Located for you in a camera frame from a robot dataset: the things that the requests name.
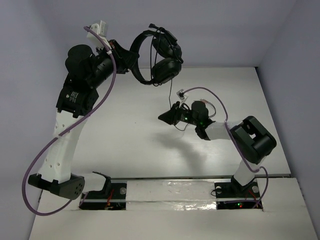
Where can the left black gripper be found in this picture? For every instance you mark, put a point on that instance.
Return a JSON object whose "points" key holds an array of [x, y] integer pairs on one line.
{"points": [[119, 58]]}

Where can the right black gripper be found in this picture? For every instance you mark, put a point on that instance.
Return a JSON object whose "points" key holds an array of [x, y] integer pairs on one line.
{"points": [[172, 117]]}

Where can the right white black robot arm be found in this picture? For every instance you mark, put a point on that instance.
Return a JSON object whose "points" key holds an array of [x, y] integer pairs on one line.
{"points": [[251, 139]]}

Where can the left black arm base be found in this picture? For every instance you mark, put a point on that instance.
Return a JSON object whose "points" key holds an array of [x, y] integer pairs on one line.
{"points": [[113, 199]]}

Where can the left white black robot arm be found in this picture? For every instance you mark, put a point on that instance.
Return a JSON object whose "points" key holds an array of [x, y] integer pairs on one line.
{"points": [[78, 97]]}

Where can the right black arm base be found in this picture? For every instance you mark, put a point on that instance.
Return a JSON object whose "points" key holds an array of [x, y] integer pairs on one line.
{"points": [[229, 198]]}

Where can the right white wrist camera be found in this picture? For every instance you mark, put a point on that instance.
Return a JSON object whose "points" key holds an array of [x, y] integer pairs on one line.
{"points": [[182, 95]]}

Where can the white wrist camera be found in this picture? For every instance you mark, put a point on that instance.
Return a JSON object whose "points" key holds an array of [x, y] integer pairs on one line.
{"points": [[100, 28], [182, 95]]}

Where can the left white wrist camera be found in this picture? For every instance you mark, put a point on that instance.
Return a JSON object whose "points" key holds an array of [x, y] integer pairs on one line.
{"points": [[100, 28]]}

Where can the aluminium mounting rail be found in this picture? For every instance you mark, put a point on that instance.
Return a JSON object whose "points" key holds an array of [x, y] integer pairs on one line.
{"points": [[219, 177]]}

